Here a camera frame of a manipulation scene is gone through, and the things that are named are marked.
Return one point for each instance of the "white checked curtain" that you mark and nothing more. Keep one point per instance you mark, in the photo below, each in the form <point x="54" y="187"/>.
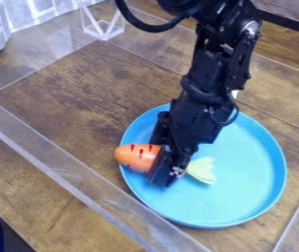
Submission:
<point x="20" y="14"/>

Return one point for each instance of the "blue round plate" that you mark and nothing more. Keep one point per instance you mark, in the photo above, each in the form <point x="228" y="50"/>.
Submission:
<point x="249" y="169"/>

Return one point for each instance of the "clear acrylic barrier front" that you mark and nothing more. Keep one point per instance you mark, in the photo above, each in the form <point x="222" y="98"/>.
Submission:
<point x="154" y="233"/>

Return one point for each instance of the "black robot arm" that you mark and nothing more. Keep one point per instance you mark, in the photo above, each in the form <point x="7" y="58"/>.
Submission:
<point x="228" y="33"/>

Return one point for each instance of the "orange toy carrot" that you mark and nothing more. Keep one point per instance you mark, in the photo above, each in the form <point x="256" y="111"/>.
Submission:
<point x="138" y="156"/>

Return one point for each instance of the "clear acrylic corner bracket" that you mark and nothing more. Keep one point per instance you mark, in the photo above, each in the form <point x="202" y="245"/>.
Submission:
<point x="102" y="20"/>

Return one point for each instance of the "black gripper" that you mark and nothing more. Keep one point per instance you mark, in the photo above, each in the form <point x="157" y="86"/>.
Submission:
<point x="192" y="123"/>

